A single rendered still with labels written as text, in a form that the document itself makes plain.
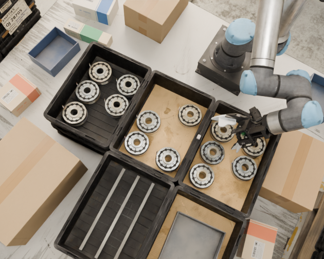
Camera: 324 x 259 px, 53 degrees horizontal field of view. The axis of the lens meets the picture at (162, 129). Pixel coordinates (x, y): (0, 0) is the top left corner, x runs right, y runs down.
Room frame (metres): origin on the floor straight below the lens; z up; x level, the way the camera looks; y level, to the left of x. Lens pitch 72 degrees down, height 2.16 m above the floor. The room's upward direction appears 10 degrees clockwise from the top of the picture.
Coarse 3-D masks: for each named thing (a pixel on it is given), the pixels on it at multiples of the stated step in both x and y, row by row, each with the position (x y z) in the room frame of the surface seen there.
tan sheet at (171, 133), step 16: (160, 96) 0.60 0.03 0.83; (176, 96) 0.61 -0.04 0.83; (160, 112) 0.52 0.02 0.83; (176, 112) 0.53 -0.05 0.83; (160, 128) 0.45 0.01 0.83; (176, 128) 0.46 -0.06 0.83; (192, 128) 0.47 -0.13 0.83; (160, 144) 0.38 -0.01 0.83; (176, 144) 0.39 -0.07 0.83; (144, 160) 0.29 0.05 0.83
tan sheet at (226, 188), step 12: (228, 144) 0.43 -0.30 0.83; (228, 156) 0.37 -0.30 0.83; (216, 168) 0.31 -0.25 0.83; (228, 168) 0.32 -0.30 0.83; (216, 180) 0.26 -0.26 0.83; (228, 180) 0.27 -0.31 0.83; (252, 180) 0.29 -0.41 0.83; (204, 192) 0.21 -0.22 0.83; (216, 192) 0.21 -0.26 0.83; (228, 192) 0.22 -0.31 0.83; (240, 192) 0.23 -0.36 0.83; (228, 204) 0.17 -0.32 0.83; (240, 204) 0.18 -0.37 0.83
